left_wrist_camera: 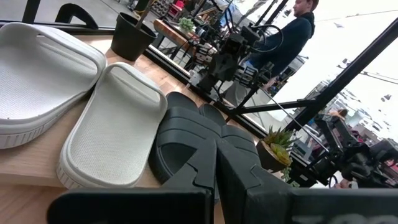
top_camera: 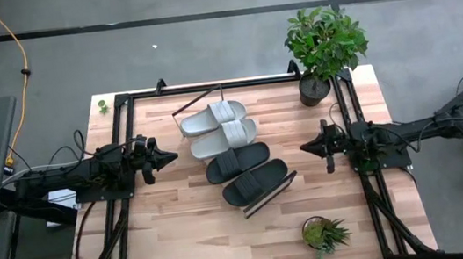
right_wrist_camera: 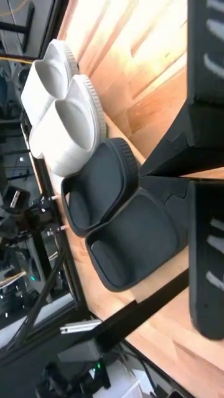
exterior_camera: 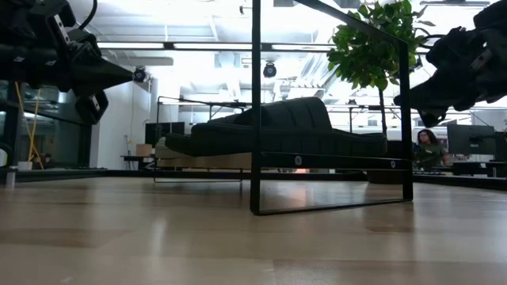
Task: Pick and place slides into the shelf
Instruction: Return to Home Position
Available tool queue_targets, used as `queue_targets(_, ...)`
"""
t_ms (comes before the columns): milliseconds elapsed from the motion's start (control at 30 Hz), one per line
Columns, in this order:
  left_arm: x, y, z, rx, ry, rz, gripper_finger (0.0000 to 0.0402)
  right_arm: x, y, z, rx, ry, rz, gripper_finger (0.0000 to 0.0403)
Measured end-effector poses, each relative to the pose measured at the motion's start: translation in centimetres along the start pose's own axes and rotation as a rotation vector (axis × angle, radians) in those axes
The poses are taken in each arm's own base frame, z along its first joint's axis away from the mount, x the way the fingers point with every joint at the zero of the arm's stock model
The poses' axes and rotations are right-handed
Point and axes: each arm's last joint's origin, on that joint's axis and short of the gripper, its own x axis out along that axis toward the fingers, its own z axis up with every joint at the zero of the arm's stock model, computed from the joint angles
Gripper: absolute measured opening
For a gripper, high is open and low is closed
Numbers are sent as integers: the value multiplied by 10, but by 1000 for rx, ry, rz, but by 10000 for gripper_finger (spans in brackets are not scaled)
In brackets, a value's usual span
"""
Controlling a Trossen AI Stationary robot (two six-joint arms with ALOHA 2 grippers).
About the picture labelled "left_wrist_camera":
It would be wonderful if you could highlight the dark round succulent pot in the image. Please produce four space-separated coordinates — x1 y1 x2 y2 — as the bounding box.
256 139 293 174

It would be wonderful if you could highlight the black rubber slide sandal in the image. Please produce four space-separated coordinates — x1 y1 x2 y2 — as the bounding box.
198 103 262 167
148 91 226 185

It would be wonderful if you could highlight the brown wooden table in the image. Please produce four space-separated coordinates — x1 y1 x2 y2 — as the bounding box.
153 17 201 60

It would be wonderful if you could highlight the person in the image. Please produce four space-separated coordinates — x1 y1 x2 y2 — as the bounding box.
222 0 320 108
328 108 349 121

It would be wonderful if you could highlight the white rubber slide sandal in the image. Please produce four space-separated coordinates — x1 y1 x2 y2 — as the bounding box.
0 21 108 150
55 61 169 190

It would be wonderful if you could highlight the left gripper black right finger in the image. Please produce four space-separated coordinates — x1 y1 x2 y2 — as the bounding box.
216 138 398 224

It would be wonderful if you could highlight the black plant pot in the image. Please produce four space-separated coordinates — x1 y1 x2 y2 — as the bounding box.
110 11 159 62

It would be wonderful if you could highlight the black arched object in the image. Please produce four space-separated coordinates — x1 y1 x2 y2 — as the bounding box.
55 2 100 30

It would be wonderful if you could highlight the black metal frame bar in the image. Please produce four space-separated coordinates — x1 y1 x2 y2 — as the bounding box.
229 98 315 116

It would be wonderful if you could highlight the green succulent plant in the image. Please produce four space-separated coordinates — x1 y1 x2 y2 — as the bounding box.
262 125 301 187

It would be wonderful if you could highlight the small pale green plant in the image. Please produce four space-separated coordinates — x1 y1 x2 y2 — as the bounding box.
178 16 196 33

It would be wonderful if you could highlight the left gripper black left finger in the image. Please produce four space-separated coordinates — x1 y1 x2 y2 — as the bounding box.
45 136 218 224

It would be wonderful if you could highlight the black metal frame post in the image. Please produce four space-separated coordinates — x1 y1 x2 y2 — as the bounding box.
21 0 42 25
284 17 398 132

